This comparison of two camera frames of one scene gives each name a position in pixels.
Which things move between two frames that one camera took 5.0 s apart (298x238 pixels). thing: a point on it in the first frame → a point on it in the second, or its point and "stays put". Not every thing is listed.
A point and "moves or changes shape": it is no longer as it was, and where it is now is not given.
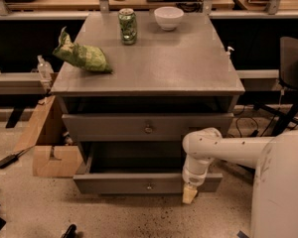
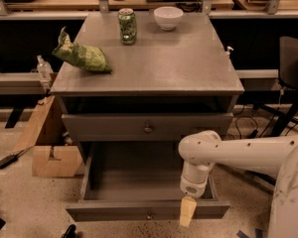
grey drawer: [133, 168] moves or changes shape
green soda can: [128, 26] stays put
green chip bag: [86, 58] stays put
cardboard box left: [55, 154] stays put
